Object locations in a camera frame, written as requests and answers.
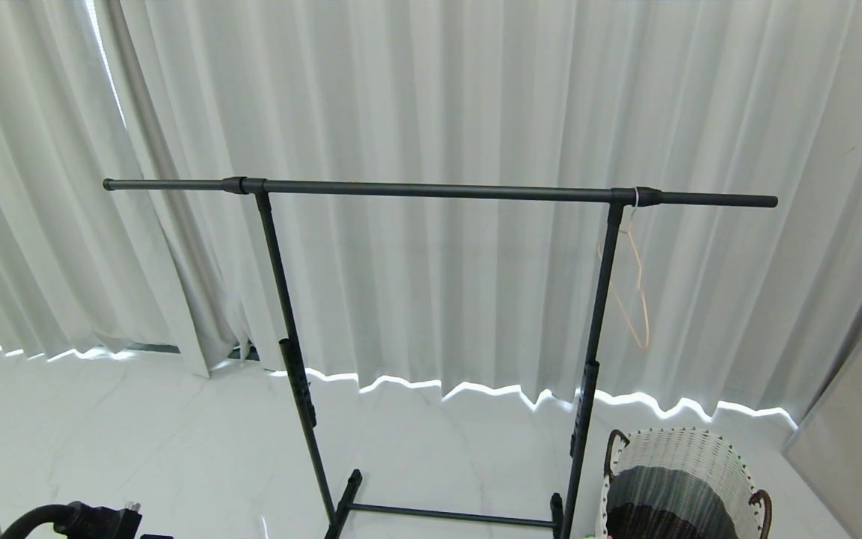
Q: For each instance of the pink clothes hanger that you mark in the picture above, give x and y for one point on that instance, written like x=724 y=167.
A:
x=646 y=314

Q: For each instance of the black clothes rack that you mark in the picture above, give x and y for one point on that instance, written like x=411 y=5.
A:
x=438 y=191

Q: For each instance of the white laundry basket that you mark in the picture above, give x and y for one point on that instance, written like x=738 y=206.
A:
x=700 y=453

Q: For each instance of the white curtain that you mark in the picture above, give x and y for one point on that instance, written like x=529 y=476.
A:
x=438 y=112
x=27 y=187

